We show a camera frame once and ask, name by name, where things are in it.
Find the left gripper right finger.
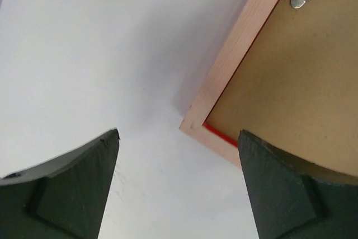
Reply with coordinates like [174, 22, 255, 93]
[238, 130, 357, 238]

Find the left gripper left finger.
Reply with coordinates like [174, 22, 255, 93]
[1, 129, 120, 238]

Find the red picture frame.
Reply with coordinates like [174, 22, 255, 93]
[180, 0, 357, 176]

